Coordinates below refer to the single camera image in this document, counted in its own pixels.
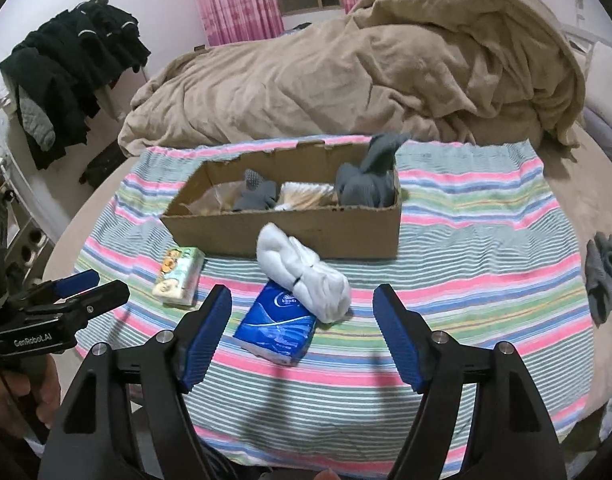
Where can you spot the white power strip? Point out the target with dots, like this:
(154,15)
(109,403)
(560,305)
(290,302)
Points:
(28,245)

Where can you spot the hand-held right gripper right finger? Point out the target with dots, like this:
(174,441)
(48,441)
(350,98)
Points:
(398,345)

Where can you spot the cardboard box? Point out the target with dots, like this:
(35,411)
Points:
(336,232)

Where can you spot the person's left hand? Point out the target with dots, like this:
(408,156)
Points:
(49,392)

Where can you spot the green yellow tissue packet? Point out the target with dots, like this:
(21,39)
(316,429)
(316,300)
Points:
(178,275)

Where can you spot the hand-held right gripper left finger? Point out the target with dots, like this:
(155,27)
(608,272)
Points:
(205,340)

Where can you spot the beige blanket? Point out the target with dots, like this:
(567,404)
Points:
(336,75)

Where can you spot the pile of black clothes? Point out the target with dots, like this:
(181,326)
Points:
(70,70)

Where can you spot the grey knit garment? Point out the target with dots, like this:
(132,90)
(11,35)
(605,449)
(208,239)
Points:
(35,115)

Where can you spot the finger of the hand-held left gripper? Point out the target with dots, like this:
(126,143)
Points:
(98,297)
(78,280)

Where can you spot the grey pillow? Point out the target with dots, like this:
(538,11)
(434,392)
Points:
(606,120)

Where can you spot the striped cloth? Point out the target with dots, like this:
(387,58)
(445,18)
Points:
(461,270)

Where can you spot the clear plastic bag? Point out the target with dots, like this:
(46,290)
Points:
(220,195)

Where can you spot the beige cotton swab packet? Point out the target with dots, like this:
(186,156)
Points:
(306,194)

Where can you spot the large grey rolled socks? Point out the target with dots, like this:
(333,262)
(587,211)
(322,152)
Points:
(361,182)

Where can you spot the blue tissue packet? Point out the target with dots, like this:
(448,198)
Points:
(271,330)

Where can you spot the grey loose socks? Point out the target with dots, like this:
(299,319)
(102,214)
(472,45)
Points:
(603,275)

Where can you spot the white socks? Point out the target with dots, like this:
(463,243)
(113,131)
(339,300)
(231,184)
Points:
(316,280)

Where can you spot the small grey socks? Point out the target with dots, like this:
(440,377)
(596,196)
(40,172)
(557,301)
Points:
(258,195)

